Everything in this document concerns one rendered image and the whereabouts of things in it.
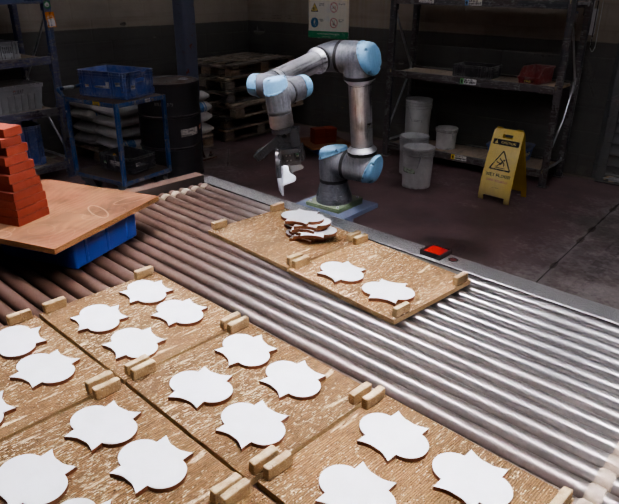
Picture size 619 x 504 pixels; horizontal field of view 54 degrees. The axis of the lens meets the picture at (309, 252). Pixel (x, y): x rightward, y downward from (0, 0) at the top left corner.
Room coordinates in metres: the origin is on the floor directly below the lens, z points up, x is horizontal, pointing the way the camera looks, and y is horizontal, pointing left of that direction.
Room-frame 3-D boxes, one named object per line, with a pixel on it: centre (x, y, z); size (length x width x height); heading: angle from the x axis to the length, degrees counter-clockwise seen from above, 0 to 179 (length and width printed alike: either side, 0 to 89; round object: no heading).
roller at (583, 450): (1.51, 0.11, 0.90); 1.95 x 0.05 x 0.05; 47
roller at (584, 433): (1.55, 0.07, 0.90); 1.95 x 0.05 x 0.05; 47
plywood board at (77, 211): (1.87, 0.85, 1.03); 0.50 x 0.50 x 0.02; 69
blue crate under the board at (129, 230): (1.85, 0.79, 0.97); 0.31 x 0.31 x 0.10; 69
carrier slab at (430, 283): (1.62, -0.21, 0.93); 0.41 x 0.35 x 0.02; 43
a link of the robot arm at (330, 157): (2.41, -0.10, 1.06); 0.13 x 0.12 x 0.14; 56
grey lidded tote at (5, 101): (5.52, 2.70, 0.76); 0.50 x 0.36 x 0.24; 147
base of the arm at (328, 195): (2.42, -0.10, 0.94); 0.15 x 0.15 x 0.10
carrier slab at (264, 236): (1.93, 0.08, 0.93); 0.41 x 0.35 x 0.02; 44
